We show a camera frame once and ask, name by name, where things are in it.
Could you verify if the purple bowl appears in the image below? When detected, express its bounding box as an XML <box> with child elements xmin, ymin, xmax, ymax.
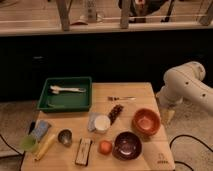
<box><xmin>112</xmin><ymin>131</ymin><xmax>142</xmax><ymax>161</ymax></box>

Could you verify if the green plastic tray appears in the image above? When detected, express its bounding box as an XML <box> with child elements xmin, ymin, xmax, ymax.
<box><xmin>37</xmin><ymin>77</ymin><xmax>92</xmax><ymax>113</ymax></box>

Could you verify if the blue sponge cloth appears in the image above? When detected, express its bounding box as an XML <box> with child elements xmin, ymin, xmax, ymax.
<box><xmin>31</xmin><ymin>120</ymin><xmax>51</xmax><ymax>142</ymax></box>

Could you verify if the dark rectangular box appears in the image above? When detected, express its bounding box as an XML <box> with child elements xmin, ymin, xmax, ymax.
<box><xmin>75</xmin><ymin>138</ymin><xmax>92</xmax><ymax>166</ymax></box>

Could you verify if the yellow banana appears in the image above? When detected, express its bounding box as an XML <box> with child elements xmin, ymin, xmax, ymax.
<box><xmin>35</xmin><ymin>134</ymin><xmax>56</xmax><ymax>161</ymax></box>

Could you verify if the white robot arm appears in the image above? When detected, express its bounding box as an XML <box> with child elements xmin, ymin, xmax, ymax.
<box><xmin>156</xmin><ymin>61</ymin><xmax>213</xmax><ymax>125</ymax></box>

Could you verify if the white round cup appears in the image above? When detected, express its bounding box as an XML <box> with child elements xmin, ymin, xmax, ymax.
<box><xmin>94</xmin><ymin>115</ymin><xmax>110</xmax><ymax>133</ymax></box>

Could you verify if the green plastic cup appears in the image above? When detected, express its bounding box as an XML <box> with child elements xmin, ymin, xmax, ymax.
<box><xmin>20</xmin><ymin>135</ymin><xmax>38</xmax><ymax>152</ymax></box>

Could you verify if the small metal cup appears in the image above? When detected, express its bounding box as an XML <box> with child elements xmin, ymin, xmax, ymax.
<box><xmin>58</xmin><ymin>129</ymin><xmax>72</xmax><ymax>147</ymax></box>

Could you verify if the orange bowl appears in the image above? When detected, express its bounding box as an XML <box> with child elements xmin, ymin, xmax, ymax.
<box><xmin>132</xmin><ymin>108</ymin><xmax>161</xmax><ymax>136</ymax></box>

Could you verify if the black cable on floor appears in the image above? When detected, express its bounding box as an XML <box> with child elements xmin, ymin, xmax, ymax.
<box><xmin>169</xmin><ymin>134</ymin><xmax>213</xmax><ymax>171</ymax></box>

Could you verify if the orange fruit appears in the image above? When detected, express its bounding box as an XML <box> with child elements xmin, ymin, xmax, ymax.
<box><xmin>98</xmin><ymin>140</ymin><xmax>112</xmax><ymax>155</ymax></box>

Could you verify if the white brush in tray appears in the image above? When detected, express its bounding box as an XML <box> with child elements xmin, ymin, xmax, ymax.
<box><xmin>50</xmin><ymin>85</ymin><xmax>85</xmax><ymax>94</ymax></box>

